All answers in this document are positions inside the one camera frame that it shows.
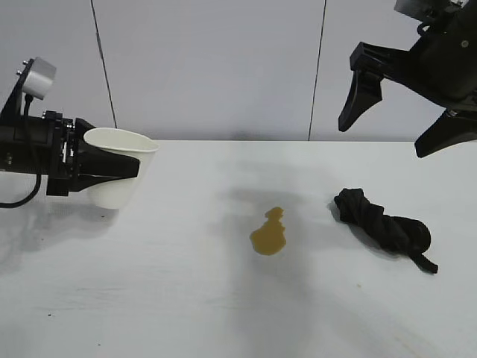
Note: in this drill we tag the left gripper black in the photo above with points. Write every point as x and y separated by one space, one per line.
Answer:
33 149

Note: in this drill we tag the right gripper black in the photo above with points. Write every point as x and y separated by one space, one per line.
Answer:
447 67

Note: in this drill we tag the white paper cup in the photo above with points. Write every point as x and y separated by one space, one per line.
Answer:
119 194

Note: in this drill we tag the black cloth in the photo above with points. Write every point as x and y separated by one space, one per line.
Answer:
387 227

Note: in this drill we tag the brown liquid spill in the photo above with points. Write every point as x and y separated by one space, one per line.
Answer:
269 240

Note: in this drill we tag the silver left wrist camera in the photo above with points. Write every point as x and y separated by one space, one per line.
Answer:
39 80

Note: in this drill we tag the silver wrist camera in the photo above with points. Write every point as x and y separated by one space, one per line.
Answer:
39 80
417 7

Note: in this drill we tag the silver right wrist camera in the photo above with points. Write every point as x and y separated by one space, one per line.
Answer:
417 7

